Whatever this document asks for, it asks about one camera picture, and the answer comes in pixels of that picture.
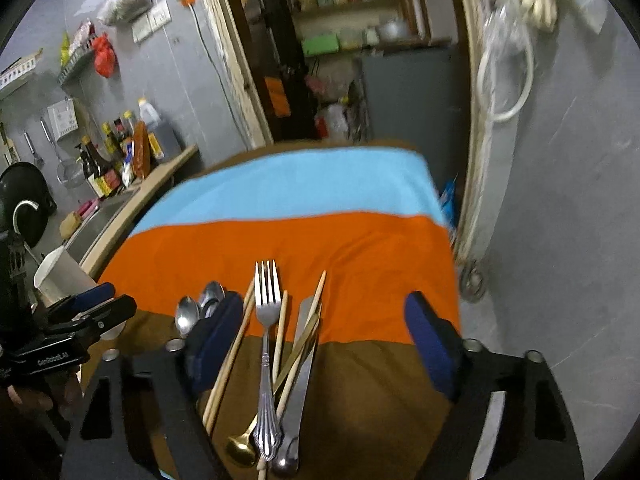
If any gold spoon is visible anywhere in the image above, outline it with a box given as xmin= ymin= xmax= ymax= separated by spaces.
xmin=227 ymin=304 xmax=320 ymax=467

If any wooden door frame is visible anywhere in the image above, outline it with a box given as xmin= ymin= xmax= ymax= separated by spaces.
xmin=204 ymin=0 xmax=501 ymax=263

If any white wall pouch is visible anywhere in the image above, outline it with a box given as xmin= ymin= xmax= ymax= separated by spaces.
xmin=48 ymin=98 xmax=78 ymax=141

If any green box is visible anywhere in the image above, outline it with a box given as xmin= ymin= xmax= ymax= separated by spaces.
xmin=302 ymin=34 xmax=340 ymax=58

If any white wall socket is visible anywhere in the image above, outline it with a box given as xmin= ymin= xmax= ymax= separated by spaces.
xmin=131 ymin=0 xmax=171 ymax=44

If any dark sauce bottle yellow label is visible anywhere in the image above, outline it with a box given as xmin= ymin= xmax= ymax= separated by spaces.
xmin=81 ymin=134 xmax=122 ymax=197

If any orange spice bag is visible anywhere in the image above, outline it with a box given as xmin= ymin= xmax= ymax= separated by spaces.
xmin=132 ymin=120 xmax=151 ymax=180

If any black frying pan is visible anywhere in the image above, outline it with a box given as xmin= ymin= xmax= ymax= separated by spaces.
xmin=1 ymin=162 xmax=58 ymax=248

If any yellow sponge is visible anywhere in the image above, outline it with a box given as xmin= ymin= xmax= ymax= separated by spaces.
xmin=58 ymin=211 xmax=82 ymax=242

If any red plastic bag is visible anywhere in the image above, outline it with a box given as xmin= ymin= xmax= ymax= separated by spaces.
xmin=92 ymin=32 xmax=116 ymax=79

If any curved chrome faucet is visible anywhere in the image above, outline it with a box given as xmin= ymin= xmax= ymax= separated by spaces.
xmin=11 ymin=199 xmax=42 ymax=261

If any white hose loop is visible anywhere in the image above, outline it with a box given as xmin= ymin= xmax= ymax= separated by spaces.
xmin=475 ymin=0 xmax=535 ymax=124

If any left hand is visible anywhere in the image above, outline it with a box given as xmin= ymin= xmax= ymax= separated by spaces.
xmin=6 ymin=373 xmax=82 ymax=413

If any silver fork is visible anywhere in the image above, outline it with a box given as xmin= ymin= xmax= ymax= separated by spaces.
xmin=253 ymin=260 xmax=282 ymax=462

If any white plastic basket shelf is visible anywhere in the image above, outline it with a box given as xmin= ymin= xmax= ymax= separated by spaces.
xmin=0 ymin=48 xmax=43 ymax=100

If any stainless steel sink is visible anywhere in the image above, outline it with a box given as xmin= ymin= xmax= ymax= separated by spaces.
xmin=64 ymin=191 xmax=137 ymax=263

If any hanging wire strainer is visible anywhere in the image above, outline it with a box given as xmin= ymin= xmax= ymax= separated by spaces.
xmin=39 ymin=117 xmax=85 ymax=188

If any grey mini fridge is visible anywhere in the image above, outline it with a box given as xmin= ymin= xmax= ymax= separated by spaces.
xmin=357 ymin=46 xmax=471 ymax=190

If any grey wall shelf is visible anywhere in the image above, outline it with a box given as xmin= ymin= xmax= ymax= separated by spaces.
xmin=56 ymin=40 xmax=93 ymax=86

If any dark soy sauce bottle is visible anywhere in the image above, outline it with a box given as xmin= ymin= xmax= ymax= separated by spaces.
xmin=76 ymin=144 xmax=107 ymax=200

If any white plastic utensil holder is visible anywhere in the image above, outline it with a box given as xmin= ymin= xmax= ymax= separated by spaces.
xmin=34 ymin=246 xmax=97 ymax=321

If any metal cooking pot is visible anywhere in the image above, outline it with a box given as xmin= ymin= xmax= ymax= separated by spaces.
xmin=375 ymin=20 xmax=411 ymax=42

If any striped blue orange brown cloth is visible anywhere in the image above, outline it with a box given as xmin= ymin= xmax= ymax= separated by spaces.
xmin=101 ymin=144 xmax=460 ymax=479

